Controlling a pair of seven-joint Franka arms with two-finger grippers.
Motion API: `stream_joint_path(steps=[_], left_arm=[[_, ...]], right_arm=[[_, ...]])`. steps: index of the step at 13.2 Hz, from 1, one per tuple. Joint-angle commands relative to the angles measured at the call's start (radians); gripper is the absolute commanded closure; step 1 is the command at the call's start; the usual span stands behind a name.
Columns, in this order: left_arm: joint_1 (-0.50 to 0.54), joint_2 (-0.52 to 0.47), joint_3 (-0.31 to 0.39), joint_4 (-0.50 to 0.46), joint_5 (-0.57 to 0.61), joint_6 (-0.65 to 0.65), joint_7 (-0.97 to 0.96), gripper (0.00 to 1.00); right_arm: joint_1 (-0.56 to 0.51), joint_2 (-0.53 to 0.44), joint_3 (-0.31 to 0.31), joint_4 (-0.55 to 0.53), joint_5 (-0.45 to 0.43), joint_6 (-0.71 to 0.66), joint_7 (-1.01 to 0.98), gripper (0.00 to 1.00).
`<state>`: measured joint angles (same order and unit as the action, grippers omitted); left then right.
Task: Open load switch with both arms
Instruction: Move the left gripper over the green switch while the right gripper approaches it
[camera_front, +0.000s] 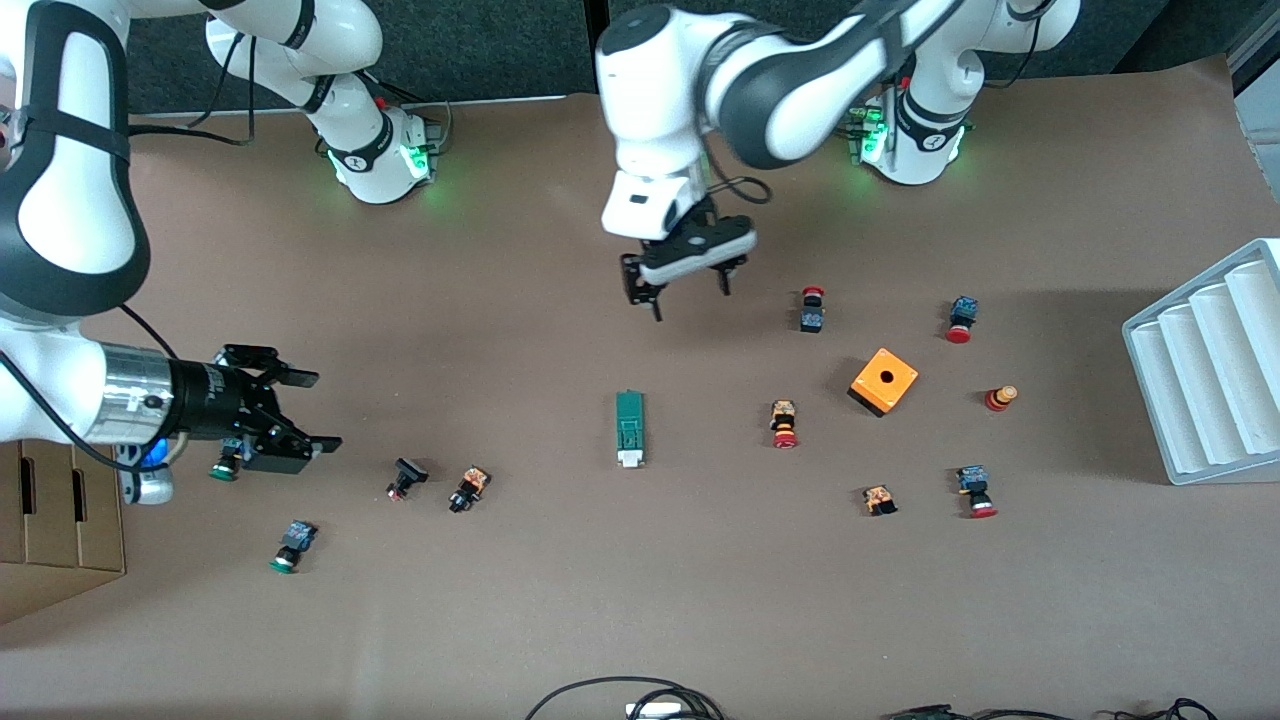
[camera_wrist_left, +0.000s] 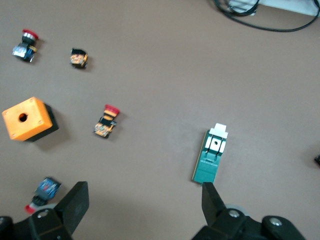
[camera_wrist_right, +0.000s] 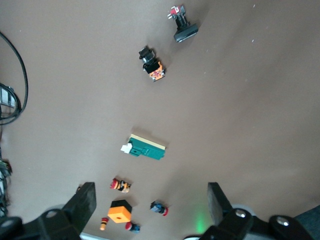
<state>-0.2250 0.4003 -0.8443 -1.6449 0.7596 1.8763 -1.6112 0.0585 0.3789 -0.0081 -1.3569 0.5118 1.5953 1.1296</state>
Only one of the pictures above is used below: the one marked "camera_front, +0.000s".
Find brown cardboard box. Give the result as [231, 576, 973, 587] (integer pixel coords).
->
[0, 440, 128, 626]

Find white ridged foam tray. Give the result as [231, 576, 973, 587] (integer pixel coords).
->
[1121, 238, 1280, 487]

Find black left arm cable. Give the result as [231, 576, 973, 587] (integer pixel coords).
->
[703, 148, 774, 207]

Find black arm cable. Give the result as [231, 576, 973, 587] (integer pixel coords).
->
[703, 148, 774, 207]
[0, 30, 263, 473]

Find black flat-head switch red terminals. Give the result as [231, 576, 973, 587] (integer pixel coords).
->
[386, 457, 430, 502]

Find orange button enclosure box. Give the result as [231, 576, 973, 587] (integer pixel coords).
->
[847, 347, 920, 419]

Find black selector switch orange block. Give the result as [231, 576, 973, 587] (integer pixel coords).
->
[448, 465, 492, 515]

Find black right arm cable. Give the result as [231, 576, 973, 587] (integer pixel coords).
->
[0, 30, 263, 473]

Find black looped cable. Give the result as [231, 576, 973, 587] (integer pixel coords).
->
[524, 676, 727, 720]

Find grey aluminium frame rail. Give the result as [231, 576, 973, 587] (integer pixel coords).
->
[1228, 15, 1280, 136]

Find thin black tangled cable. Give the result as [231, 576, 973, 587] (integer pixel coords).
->
[1112, 697, 1223, 720]

